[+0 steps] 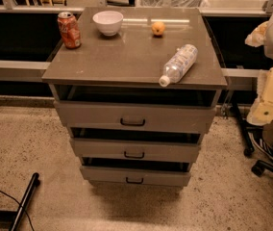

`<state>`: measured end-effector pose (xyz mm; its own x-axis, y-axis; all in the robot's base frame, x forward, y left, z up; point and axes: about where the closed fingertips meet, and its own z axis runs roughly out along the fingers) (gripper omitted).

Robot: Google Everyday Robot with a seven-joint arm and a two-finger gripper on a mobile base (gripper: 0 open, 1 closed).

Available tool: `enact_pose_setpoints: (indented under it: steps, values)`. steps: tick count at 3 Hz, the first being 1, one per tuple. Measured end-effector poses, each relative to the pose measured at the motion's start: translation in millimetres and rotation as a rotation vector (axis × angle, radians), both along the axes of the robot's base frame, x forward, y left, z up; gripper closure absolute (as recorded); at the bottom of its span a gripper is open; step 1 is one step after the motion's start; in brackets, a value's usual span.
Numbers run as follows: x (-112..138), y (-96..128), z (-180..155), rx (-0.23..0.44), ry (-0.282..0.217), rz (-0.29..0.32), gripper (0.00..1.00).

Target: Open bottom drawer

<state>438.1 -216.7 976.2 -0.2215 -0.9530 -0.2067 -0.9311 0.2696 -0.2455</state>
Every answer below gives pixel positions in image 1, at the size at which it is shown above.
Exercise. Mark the black stand leg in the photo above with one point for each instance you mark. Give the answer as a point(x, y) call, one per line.
point(11, 220)

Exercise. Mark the black white sneaker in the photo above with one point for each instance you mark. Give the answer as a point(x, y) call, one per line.
point(259, 142)

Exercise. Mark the white bowl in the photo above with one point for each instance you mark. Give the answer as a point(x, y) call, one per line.
point(108, 22)

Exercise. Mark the grey drawer cabinet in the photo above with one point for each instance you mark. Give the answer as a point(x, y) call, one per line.
point(126, 69)

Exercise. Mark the grey middle drawer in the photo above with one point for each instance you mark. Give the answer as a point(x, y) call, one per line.
point(136, 150)

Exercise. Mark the clear plastic water bottle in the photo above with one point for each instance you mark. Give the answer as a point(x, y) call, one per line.
point(177, 67)

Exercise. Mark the orange fruit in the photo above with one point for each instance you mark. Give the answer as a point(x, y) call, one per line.
point(158, 28)

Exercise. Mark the grey bottom drawer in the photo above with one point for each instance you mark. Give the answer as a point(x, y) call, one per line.
point(135, 176)

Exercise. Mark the grey top drawer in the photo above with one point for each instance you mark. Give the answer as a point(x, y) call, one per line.
point(155, 118)

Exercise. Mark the black office chair base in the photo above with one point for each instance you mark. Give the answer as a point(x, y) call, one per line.
point(260, 166)

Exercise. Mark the orange soda can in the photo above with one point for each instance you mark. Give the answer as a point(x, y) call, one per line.
point(69, 30)

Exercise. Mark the grey drawer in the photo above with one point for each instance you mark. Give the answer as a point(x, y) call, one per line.
point(135, 176)
point(136, 150)
point(155, 118)

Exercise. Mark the metal railing frame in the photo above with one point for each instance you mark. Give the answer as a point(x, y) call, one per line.
point(22, 60)

